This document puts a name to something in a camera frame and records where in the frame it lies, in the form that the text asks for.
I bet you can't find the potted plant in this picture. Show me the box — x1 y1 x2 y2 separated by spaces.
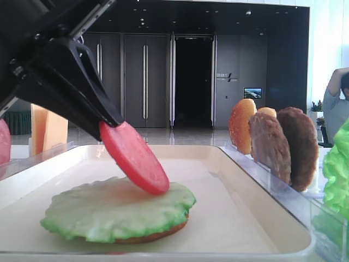
310 100 322 112

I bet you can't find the person in grey shirt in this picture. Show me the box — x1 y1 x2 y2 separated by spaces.
322 67 348 145

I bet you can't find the bun slice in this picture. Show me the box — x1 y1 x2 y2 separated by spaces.
257 107 277 118
228 98 257 155

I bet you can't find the clear right long rail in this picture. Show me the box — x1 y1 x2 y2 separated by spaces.
221 142 348 261

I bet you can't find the brown meat patty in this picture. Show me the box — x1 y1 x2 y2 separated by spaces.
249 112 291 185
277 107 319 192

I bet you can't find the dark double door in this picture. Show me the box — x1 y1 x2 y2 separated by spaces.
83 33 170 128

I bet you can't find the cream rectangular tray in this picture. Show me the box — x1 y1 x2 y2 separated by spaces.
1 145 316 261

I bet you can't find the orange cheese slice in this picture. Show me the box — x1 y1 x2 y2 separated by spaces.
31 104 48 155

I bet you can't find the standing green lettuce leaf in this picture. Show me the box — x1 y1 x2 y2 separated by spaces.
312 121 348 261

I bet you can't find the inner brown meat patty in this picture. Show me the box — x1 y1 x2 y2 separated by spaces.
249 112 291 185

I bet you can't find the red tomato slice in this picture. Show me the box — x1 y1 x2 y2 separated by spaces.
99 122 170 195
0 118 11 164

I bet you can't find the outer brown meat patty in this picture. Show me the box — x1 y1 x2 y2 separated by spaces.
277 107 319 192

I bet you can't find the inner bun slice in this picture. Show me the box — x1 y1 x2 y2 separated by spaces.
228 98 257 155

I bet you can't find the clear left long rail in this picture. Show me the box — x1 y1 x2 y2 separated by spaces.
1 141 76 180

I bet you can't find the wall display screen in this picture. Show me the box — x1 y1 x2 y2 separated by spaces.
243 88 262 99

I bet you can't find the bread slice under lettuce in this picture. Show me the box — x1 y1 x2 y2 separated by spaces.
115 215 189 245

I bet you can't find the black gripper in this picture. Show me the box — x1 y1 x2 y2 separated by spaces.
1 1 124 141

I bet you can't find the clear long rail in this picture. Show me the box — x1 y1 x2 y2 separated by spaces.
1 141 76 180
221 142 348 261

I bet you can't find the lettuce leaf on tray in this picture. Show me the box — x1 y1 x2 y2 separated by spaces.
40 177 196 243

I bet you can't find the outer bun slice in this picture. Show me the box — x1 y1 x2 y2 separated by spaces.
257 107 277 118

